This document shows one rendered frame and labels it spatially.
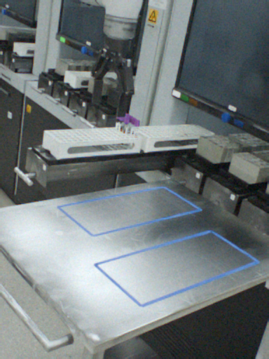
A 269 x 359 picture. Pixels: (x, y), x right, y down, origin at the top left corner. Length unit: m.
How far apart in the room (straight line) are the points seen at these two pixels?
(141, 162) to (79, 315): 0.83
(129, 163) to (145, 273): 0.65
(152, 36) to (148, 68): 0.11
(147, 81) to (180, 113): 0.18
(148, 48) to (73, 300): 1.22
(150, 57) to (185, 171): 0.49
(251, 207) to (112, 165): 0.43
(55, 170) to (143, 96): 0.62
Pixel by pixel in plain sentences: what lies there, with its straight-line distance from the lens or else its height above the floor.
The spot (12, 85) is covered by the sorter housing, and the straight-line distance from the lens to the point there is 2.76.
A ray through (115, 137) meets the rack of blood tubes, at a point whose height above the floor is 0.86.
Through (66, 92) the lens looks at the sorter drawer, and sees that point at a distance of 2.27.
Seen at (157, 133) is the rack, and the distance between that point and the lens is 1.70.
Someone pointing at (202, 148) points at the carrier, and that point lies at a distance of 1.70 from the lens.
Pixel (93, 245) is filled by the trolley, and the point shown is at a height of 0.82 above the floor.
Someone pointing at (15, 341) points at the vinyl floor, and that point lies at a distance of 2.07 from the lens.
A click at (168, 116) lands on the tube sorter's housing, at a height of 0.89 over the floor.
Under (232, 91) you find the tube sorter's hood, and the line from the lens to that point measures 1.61.
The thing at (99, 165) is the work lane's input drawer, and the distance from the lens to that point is 1.54.
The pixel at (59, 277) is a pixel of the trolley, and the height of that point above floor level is 0.82.
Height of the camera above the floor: 1.37
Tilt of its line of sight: 23 degrees down
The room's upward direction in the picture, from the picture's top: 11 degrees clockwise
